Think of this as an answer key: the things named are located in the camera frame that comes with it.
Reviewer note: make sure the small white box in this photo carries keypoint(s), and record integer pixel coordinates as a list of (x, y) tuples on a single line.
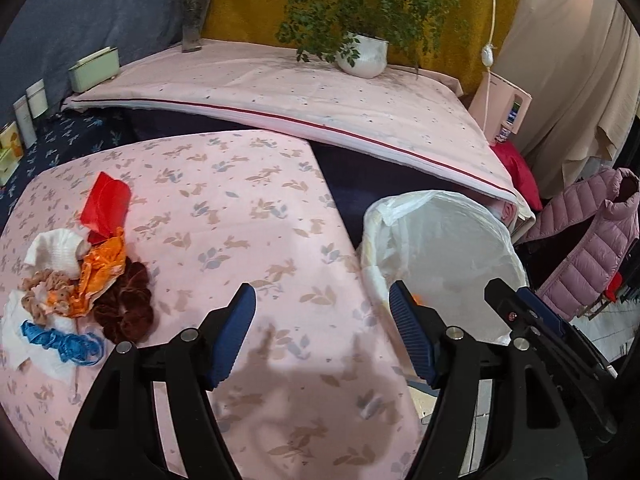
[(37, 100)]

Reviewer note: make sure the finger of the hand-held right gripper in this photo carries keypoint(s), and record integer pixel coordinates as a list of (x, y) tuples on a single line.
[(502, 305), (542, 310)]

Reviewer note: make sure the pale green box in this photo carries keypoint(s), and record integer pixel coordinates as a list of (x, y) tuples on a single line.
[(95, 72)]

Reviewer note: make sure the pink cloth with red stripe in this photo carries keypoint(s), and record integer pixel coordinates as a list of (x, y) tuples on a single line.
[(300, 85)]

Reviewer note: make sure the bin with white bag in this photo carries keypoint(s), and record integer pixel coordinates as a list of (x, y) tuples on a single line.
[(450, 240)]

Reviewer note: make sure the beige scrunchie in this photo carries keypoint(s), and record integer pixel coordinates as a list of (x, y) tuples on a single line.
[(45, 290)]

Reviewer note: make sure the brown velvet scrunchie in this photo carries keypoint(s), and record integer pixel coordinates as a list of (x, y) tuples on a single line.
[(125, 310)]

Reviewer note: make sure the green plant in white pot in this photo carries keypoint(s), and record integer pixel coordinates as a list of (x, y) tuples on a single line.
[(362, 55)]

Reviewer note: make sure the mustard yellow blanket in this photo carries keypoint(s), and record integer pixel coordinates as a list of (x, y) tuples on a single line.
[(250, 15)]

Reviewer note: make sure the blue fabric backdrop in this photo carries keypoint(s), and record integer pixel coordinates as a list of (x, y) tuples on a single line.
[(100, 10)]

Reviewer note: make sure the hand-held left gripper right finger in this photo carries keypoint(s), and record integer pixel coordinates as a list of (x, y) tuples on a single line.
[(410, 330)]

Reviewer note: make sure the pink appliance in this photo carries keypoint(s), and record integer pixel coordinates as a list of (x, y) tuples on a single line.
[(492, 105)]

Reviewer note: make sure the navy floral cloth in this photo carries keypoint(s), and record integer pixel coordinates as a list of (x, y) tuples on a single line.
[(75, 130)]

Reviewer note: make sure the blue ribbon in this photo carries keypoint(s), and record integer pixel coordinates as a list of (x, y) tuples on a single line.
[(65, 345)]

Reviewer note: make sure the pink rabbit print cloth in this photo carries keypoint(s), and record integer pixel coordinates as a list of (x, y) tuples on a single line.
[(250, 210)]

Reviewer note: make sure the beige curtain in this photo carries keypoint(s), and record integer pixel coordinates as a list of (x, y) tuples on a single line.
[(575, 60)]

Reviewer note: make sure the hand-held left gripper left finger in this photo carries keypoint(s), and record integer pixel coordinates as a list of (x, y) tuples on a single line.
[(232, 335)]

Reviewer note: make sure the red paper packet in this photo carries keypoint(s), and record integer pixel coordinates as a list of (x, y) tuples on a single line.
[(105, 205)]

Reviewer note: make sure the pink puffer vest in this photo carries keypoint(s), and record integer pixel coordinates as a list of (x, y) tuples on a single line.
[(585, 240)]

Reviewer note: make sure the white knitted cloth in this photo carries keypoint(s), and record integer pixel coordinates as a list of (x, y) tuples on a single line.
[(55, 252)]

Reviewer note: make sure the orange foil wrapper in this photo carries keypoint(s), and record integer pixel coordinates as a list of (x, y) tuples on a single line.
[(100, 265)]

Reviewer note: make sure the tall white box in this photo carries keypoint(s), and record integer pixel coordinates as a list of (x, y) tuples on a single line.
[(25, 122)]

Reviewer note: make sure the white tissue paper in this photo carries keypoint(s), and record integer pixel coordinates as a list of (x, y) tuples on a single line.
[(30, 355)]

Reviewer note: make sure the glass vase with pink flowers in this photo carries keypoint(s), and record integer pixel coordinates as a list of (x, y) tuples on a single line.
[(192, 20)]

